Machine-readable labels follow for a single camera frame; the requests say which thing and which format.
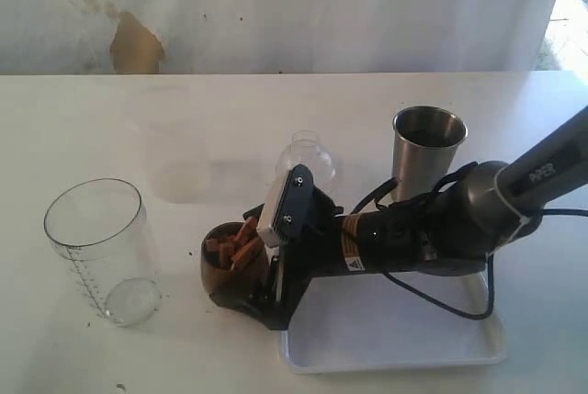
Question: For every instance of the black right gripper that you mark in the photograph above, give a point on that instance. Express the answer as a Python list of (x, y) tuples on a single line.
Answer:
[(315, 253)]

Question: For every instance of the brown wooden bowl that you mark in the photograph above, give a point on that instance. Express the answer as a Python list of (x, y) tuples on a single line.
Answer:
[(246, 282)]

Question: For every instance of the stainless steel cup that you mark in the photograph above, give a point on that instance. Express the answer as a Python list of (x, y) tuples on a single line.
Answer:
[(425, 142)]

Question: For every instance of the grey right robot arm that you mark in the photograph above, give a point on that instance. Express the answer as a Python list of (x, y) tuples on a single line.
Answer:
[(452, 230)]

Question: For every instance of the clear plastic dome lid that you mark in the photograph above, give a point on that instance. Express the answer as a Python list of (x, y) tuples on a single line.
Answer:
[(305, 148)]

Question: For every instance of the clear plastic measuring cup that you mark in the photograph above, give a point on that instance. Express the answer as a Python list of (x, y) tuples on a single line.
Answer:
[(100, 230)]

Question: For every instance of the white rectangular tray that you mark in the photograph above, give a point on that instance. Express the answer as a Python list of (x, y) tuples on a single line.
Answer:
[(362, 323)]

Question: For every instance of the white zip tie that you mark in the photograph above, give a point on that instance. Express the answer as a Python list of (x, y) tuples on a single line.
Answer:
[(520, 222)]

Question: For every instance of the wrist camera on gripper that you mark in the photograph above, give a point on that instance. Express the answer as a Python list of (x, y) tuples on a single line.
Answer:
[(286, 207)]

